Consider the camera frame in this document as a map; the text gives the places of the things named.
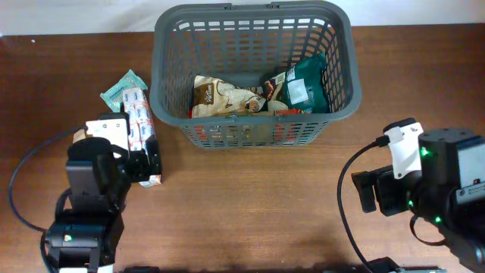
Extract white brown snack pouch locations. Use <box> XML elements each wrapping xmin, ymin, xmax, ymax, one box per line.
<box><xmin>190</xmin><ymin>75</ymin><xmax>267</xmax><ymax>118</ymax></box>

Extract brown Pantree snack pouch left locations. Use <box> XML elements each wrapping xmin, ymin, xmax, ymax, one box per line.
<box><xmin>73</xmin><ymin>128</ymin><xmax>88</xmax><ymax>143</ymax></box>

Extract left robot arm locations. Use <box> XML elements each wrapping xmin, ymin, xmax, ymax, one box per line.
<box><xmin>41</xmin><ymin>136</ymin><xmax>162</xmax><ymax>272</ymax></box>

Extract teal wet wipes pack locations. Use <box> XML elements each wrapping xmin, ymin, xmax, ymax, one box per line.
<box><xmin>100</xmin><ymin>70</ymin><xmax>148</xmax><ymax>112</ymax></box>

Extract orange San Remo spaghetti pack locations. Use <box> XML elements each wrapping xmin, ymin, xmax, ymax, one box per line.
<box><xmin>187</xmin><ymin>107</ymin><xmax>315</xmax><ymax>145</ymax></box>

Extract white Kleenex tissue multipack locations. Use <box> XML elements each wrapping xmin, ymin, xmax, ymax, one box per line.
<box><xmin>123</xmin><ymin>87</ymin><xmax>162</xmax><ymax>188</ymax></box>

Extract grey plastic shopping basket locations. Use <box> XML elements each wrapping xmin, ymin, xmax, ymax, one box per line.
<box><xmin>149</xmin><ymin>1</ymin><xmax>362</xmax><ymax>149</ymax></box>

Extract dark green food bag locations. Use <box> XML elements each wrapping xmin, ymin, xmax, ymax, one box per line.
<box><xmin>263</xmin><ymin>54</ymin><xmax>329</xmax><ymax>114</ymax></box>

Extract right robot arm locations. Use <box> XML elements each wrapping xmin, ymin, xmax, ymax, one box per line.
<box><xmin>352</xmin><ymin>125</ymin><xmax>484</xmax><ymax>272</ymax></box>

